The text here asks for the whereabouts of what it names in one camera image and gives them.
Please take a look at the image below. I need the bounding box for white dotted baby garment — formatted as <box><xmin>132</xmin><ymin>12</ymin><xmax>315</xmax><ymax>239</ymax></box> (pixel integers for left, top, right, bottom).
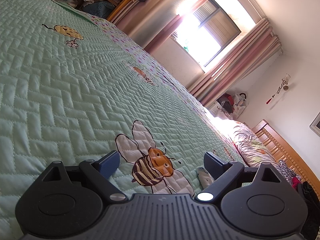
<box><xmin>196</xmin><ymin>167</ymin><xmax>214</xmax><ymax>189</ymax></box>

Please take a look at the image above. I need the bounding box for pile of dark clothes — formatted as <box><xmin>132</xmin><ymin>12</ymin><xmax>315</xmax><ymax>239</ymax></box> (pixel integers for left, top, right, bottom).
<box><xmin>278</xmin><ymin>160</ymin><xmax>319</xmax><ymax>222</ymax></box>

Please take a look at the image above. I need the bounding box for floral folded duvet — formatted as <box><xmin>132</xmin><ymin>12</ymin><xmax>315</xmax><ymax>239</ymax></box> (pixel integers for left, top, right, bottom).
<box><xmin>213</xmin><ymin>118</ymin><xmax>281</xmax><ymax>172</ymax></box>

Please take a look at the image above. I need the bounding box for wooden bed headboard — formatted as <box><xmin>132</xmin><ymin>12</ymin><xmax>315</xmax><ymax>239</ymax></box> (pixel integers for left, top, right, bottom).
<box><xmin>251</xmin><ymin>119</ymin><xmax>319</xmax><ymax>198</ymax></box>

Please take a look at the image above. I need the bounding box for nightstand clutter with plush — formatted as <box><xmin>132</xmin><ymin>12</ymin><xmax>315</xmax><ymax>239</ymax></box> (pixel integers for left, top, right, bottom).
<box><xmin>209</xmin><ymin>93</ymin><xmax>248</xmax><ymax>120</ymax></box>

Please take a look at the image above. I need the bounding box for green quilted bee bedspread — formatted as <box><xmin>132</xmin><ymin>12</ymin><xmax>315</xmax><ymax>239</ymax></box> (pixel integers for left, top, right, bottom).
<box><xmin>1</xmin><ymin>0</ymin><xmax>241</xmax><ymax>239</ymax></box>

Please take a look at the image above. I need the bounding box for red hanging knot ornament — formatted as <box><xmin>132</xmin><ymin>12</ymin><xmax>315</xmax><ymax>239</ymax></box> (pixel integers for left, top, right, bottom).
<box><xmin>266</xmin><ymin>85</ymin><xmax>283</xmax><ymax>105</ymax></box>

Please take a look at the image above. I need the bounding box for pink curtain right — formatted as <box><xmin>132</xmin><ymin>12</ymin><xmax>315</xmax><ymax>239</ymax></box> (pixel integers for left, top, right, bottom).
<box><xmin>189</xmin><ymin>18</ymin><xmax>281</xmax><ymax>107</ymax></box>

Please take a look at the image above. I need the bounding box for pink curtain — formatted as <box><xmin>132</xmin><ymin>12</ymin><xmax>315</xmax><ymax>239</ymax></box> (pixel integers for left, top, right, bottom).
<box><xmin>189</xmin><ymin>18</ymin><xmax>281</xmax><ymax>107</ymax></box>
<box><xmin>108</xmin><ymin>0</ymin><xmax>208</xmax><ymax>54</ymax></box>

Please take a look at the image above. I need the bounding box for pink curtain left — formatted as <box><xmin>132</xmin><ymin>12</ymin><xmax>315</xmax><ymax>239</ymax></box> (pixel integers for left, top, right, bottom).
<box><xmin>108</xmin><ymin>0</ymin><xmax>208</xmax><ymax>54</ymax></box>

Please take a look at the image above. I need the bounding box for framed wall picture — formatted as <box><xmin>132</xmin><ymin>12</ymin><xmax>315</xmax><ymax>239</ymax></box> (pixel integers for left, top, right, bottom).
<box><xmin>309</xmin><ymin>113</ymin><xmax>320</xmax><ymax>137</ymax></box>

